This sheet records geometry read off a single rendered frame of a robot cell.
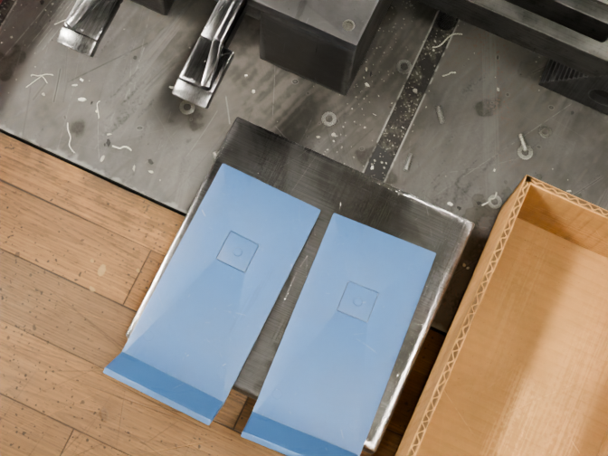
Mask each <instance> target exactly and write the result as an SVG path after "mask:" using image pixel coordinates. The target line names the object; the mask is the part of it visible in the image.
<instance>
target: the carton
mask: <svg viewBox="0 0 608 456"><path fill-rule="evenodd" d="M395 456H608V211H607V210H605V209H603V208H601V207H599V206H597V205H595V204H591V203H589V202H587V201H585V200H583V199H581V198H579V197H576V196H574V195H571V194H568V193H567V192H565V191H563V190H560V189H558V188H556V187H554V186H551V185H549V184H547V183H544V182H542V181H540V180H538V179H535V178H534V177H532V176H529V175H525V177H524V178H523V179H522V181H521V182H520V183H519V185H518V186H517V187H516V189H515V190H514V191H513V193H512V194H511V195H510V196H509V198H508V199H507V201H506V202H505V203H504V204H503V205H502V206H501V208H500V211H499V214H498V217H497V219H496V221H495V223H494V225H493V227H492V230H491V232H490V234H489V238H488V240H487V242H486V244H485V246H484V248H483V251H482V253H481V255H480V258H479V260H478V263H477V265H476V267H475V270H474V272H473V273H472V276H471V278H470V282H469V284H468V286H467V289H466V290H465V292H464V295H463V297H462V299H461V303H460V305H459V307H458V309H457V311H456V314H455V316H454V318H453V321H452V323H451V326H450V328H449V330H448V333H447V335H446V337H445V339H444V341H443V343H442V347H441V349H440V352H439V354H438V356H437V357H436V360H435V362H434V364H433V367H432V370H431V373H430V374H429V376H428V379H427V381H426V383H425V386H424V388H423V391H422V393H421V395H420V398H419V400H418V402H417V405H416V406H415V408H414V411H413V414H412V417H411V419H410V421H409V423H408V425H407V427H406V430H405V432H404V436H403V438H402V440H401V442H400V444H399V446H398V449H397V451H396V453H395Z"/></svg>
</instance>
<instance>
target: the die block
mask: <svg viewBox="0 0 608 456"><path fill-rule="evenodd" d="M130 1H132V2H135V3H137V4H139V5H143V6H145V7H146V8H148V9H151V10H153V11H155V12H157V13H160V14H162V15H167V14H168V12H169V10H170V8H171V6H172V4H173V3H174V2H175V0H130ZM392 1H393V0H381V1H380V3H379V5H378V7H377V8H376V10H375V13H374V16H373V18H372V20H371V22H370V24H369V25H368V27H367V29H366V32H365V34H364V36H363V38H362V40H361V42H360V44H359V45H358V48H357V50H356V52H353V51H351V50H348V49H347V48H345V47H342V46H340V45H338V44H336V43H333V42H331V41H329V40H326V39H324V38H322V37H320V36H317V35H315V34H313V33H310V32H308V31H306V30H304V29H301V28H299V27H298V26H296V25H293V24H290V23H287V22H285V21H283V20H281V19H279V18H277V17H275V16H273V15H270V14H267V13H265V12H263V11H261V10H259V9H257V8H254V7H252V6H250V5H247V8H248V11H247V13H246V14H247V15H249V16H251V17H253V18H255V19H257V20H260V19H261V28H260V58H261V59H263V60H264V61H266V62H270V63H272V64H274V65H277V66H279V67H281V68H282V69H285V70H287V71H290V72H293V73H295V74H297V75H299V76H301V77H303V78H305V79H307V80H310V81H313V82H315V83H317V84H319V85H321V86H323V87H325V88H328V89H330V90H332V91H335V92H337V93H339V94H341V95H344V96H346V95H347V93H348V91H349V89H350V87H351V85H352V83H353V81H354V79H355V77H356V74H357V72H358V70H359V68H360V66H361V64H362V62H363V60H364V59H365V57H366V54H367V52H368V50H369V47H370V45H371V43H372V41H373V40H374V38H375V35H376V33H377V31H378V29H379V27H380V25H381V23H382V21H383V19H384V17H385V14H386V12H387V10H388V8H389V6H390V4H391V3H392Z"/></svg>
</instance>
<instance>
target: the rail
mask: <svg viewBox="0 0 608 456"><path fill-rule="evenodd" d="M245 2H246V3H245ZM245 4H246V5H245ZM244 6H245V7H244ZM242 8H244V9H243V11H242ZM241 11H242V14H241V15H239V14H240V12H241ZM247 11H248V8H247V0H233V2H232V4H231V6H230V8H229V9H228V11H227V13H226V15H225V17H224V19H223V21H222V23H221V25H220V26H219V28H218V30H217V32H216V34H215V36H214V40H216V41H220V42H222V45H223V46H224V47H225V48H227V49H228V48H229V46H230V44H231V42H232V40H233V37H234V36H235V34H236V32H237V30H238V28H239V26H240V25H241V23H242V20H243V18H244V16H245V15H246V13H247ZM238 16H240V18H239V17H238ZM237 18H238V19H237ZM237 20H238V21H237ZM235 21H236V22H237V23H236V22H235ZM234 23H235V26H234V28H233V25H234ZM232 28H233V31H231V30H232ZM229 32H231V34H230V35H229V36H230V37H228V38H229V39H227V42H226V41H225V40H226V38H227V36H228V34H229Z"/></svg>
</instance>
